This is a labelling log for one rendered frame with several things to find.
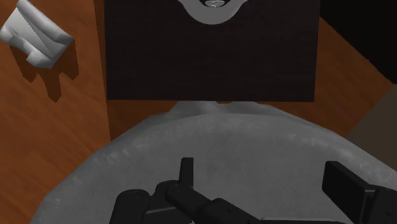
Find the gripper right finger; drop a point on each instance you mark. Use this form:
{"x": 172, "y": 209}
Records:
{"x": 347, "y": 186}

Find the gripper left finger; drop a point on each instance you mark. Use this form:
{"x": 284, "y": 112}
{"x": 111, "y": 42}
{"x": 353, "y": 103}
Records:
{"x": 186, "y": 170}

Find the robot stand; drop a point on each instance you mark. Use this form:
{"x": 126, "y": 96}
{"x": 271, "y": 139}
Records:
{"x": 211, "y": 62}

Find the white angular object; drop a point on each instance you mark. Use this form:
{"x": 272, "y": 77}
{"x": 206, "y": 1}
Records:
{"x": 37, "y": 37}

